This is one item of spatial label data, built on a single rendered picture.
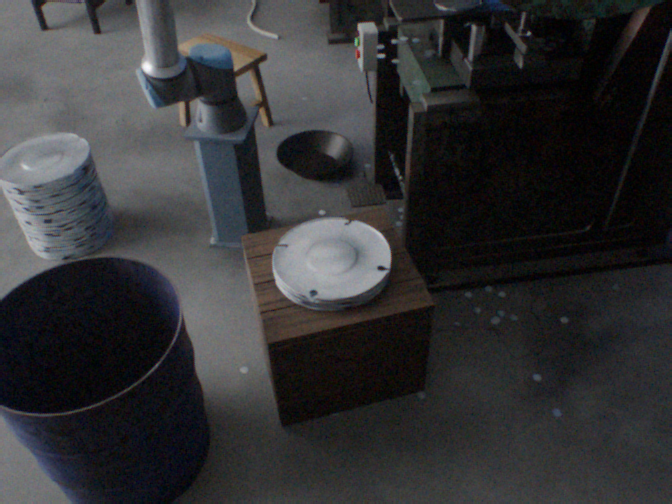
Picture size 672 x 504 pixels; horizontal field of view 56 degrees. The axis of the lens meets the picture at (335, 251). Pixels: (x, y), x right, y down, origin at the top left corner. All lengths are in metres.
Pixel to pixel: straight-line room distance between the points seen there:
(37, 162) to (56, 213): 0.17
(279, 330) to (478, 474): 0.61
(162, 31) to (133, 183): 0.99
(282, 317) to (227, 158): 0.65
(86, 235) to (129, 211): 0.24
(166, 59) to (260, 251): 0.55
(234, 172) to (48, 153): 0.63
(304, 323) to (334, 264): 0.17
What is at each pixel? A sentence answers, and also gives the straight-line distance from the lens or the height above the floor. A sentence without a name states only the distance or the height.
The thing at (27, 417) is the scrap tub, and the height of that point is 0.46.
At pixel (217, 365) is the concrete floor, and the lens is 1.86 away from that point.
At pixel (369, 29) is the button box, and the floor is 0.63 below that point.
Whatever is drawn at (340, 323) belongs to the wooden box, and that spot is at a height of 0.35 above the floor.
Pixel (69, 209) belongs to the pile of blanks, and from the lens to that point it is 2.20.
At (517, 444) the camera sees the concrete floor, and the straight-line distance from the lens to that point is 1.74.
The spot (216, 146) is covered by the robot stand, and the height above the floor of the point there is 0.41.
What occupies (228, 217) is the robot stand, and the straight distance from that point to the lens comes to 2.10.
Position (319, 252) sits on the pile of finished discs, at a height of 0.39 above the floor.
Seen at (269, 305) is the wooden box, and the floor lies 0.35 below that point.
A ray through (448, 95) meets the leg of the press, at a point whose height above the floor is 0.64.
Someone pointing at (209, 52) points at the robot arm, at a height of 0.68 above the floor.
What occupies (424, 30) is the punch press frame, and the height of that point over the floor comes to 0.65.
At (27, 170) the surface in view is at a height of 0.31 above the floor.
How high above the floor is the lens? 1.46
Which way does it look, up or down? 43 degrees down
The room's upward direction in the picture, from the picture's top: 2 degrees counter-clockwise
